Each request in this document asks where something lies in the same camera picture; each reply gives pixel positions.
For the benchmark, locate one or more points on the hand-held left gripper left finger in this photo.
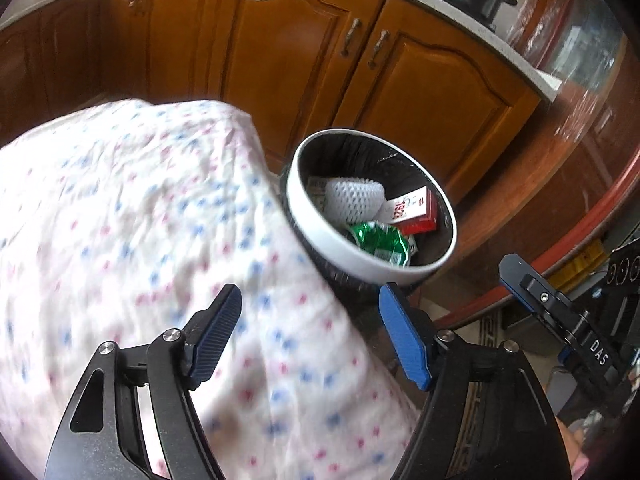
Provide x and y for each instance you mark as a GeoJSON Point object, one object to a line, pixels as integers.
{"type": "Point", "coordinates": [215, 340]}

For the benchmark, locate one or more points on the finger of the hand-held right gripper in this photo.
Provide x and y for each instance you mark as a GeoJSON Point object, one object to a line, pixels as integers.
{"type": "Point", "coordinates": [535, 290]}

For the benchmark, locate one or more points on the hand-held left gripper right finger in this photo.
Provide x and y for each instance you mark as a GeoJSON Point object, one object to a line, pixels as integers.
{"type": "Point", "coordinates": [405, 340]}

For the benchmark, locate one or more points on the crushed green drink can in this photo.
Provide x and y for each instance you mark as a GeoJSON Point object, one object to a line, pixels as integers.
{"type": "Point", "coordinates": [380, 242]}

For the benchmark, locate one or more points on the white round trash bin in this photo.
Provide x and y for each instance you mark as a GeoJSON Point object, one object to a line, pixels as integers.
{"type": "Point", "coordinates": [340, 255]}

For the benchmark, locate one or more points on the small red box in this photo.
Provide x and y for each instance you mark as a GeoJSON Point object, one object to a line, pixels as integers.
{"type": "Point", "coordinates": [417, 220]}

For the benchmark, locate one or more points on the white foam fruit net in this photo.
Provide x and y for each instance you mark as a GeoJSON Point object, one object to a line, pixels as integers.
{"type": "Point", "coordinates": [350, 200]}

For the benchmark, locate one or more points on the yellow box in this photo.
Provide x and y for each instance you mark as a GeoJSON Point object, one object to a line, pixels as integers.
{"type": "Point", "coordinates": [580, 265]}

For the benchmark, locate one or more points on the white floral tablecloth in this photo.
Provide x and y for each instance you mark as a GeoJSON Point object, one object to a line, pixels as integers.
{"type": "Point", "coordinates": [125, 220]}

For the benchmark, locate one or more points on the white kitchen countertop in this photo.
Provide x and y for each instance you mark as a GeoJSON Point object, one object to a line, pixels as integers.
{"type": "Point", "coordinates": [547, 87]}

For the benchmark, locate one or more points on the wooden kitchen cabinet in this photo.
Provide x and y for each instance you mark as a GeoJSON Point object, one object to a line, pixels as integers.
{"type": "Point", "coordinates": [280, 60]}

